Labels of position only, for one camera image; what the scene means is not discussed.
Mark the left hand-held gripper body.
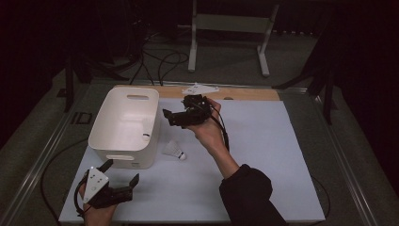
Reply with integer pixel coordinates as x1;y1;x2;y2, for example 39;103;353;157
82;166;135;210

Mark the metal floor rail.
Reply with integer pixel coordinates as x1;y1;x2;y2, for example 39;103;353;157
309;90;377;226
90;79;309;94
0;84;92;226

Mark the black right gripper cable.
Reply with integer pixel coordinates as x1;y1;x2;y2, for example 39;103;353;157
200;102;332;220

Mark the person's left hand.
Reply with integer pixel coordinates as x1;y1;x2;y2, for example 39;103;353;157
78;183;119;226

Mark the looped black floor cable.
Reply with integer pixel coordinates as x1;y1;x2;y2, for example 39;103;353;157
157;51;190;87

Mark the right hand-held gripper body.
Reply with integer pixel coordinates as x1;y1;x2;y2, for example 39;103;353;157
172;83;220;128

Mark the white plastic storage bin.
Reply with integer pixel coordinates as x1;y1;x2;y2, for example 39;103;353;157
88;86;162;170

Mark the person's right hand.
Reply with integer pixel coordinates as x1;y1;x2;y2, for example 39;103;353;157
187;97;228;154

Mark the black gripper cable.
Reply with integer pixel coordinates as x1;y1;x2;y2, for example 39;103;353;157
200;102;332;220
40;137;92;226

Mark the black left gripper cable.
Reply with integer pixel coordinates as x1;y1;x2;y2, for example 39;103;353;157
40;137;92;226

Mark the white metal stand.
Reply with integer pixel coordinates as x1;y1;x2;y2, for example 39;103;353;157
178;0;280;78

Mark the black metal stand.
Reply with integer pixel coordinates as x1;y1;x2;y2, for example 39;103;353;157
272;62;336;125
64;55;130;113

